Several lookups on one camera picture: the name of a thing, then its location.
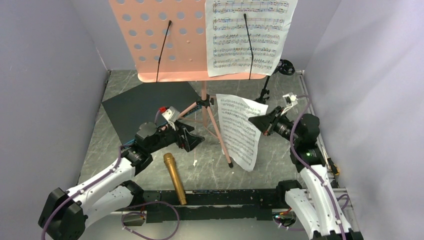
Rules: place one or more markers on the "gold microphone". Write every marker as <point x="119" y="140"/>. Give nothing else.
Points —
<point x="171" y="166"/>

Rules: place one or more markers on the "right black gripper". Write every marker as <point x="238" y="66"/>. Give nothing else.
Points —
<point x="267" y="123"/>

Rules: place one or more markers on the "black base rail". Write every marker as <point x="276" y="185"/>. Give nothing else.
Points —
<point x="261" y="204"/>

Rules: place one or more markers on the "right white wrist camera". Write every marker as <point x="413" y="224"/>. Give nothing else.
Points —
<point x="290" y="100"/>

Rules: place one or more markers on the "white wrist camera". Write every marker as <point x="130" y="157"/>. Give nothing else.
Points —
<point x="171" y="115"/>
<point x="290" y="100"/>

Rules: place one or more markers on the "pink music stand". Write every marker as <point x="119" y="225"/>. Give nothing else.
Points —
<point x="167" y="40"/>

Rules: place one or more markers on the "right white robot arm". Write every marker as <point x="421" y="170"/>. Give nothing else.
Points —
<point x="316" y="206"/>

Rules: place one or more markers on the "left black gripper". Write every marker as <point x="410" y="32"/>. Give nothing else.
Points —
<point x="190" y="140"/>

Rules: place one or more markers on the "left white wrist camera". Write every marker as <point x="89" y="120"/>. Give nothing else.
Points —
<point x="171" y="115"/>

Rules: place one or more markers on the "black microphone stand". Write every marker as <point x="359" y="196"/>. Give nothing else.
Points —
<point x="284" y="67"/>

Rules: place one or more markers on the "yellow black screwdriver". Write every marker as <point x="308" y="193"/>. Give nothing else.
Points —
<point x="333" y="167"/>

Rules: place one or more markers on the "sheet music page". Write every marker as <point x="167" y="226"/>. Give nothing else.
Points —
<point x="246" y="36"/>
<point x="240" y="136"/>

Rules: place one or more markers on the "black blue flat box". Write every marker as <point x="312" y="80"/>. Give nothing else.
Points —
<point x="138" y="105"/>

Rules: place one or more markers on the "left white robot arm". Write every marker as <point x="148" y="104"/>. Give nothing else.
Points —
<point x="67" y="213"/>

